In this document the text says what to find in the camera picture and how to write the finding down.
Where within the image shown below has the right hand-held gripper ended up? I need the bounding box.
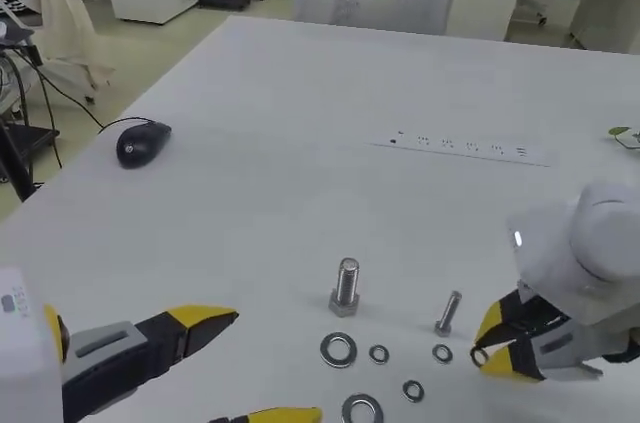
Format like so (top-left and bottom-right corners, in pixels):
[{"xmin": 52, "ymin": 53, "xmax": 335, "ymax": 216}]
[{"xmin": 473, "ymin": 180, "xmax": 640, "ymax": 384}]

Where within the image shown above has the large steel washer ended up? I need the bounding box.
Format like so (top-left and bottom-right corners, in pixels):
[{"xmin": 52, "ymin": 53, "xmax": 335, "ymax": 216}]
[
  {"xmin": 341, "ymin": 392, "xmax": 385, "ymax": 423},
  {"xmin": 319, "ymin": 329, "xmax": 359, "ymax": 369}
]

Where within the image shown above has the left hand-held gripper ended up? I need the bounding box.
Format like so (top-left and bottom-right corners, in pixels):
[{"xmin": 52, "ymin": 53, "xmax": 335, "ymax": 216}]
[{"xmin": 0, "ymin": 265, "xmax": 241, "ymax": 423}]

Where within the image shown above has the white power strip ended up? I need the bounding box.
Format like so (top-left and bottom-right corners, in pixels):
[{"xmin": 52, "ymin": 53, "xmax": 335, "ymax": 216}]
[{"xmin": 369, "ymin": 127, "xmax": 552, "ymax": 168}]

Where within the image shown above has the large steel bolt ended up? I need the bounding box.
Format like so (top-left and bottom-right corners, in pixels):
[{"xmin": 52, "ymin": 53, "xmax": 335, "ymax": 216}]
[{"xmin": 327, "ymin": 256, "xmax": 363, "ymax": 317}]

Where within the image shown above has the black mouse cable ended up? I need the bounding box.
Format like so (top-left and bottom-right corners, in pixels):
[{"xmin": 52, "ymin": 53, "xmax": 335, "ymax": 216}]
[{"xmin": 96, "ymin": 115, "xmax": 152, "ymax": 137}]

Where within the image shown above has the small steel bolt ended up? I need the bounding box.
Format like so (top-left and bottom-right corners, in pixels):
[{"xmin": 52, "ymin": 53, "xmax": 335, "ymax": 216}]
[{"xmin": 433, "ymin": 289, "xmax": 463, "ymax": 337}]

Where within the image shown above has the black cart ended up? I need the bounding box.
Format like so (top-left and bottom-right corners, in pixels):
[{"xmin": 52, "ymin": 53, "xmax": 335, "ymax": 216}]
[{"xmin": 0, "ymin": 120, "xmax": 62, "ymax": 204}]

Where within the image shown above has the green plant leaf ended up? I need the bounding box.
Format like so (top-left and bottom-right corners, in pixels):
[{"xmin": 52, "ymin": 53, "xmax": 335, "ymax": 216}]
[{"xmin": 607, "ymin": 125, "xmax": 640, "ymax": 151}]

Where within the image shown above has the black computer mouse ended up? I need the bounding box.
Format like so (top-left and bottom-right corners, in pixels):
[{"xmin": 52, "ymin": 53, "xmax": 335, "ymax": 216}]
[{"xmin": 115, "ymin": 122, "xmax": 173, "ymax": 171}]

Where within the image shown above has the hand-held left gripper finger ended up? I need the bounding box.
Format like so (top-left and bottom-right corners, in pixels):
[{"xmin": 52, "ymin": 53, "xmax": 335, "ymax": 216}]
[{"xmin": 207, "ymin": 406, "xmax": 324, "ymax": 423}]

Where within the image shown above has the beige cloth on chair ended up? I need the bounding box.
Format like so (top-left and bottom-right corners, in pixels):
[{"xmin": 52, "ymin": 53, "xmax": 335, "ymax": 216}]
[{"xmin": 36, "ymin": 0, "xmax": 117, "ymax": 92}]

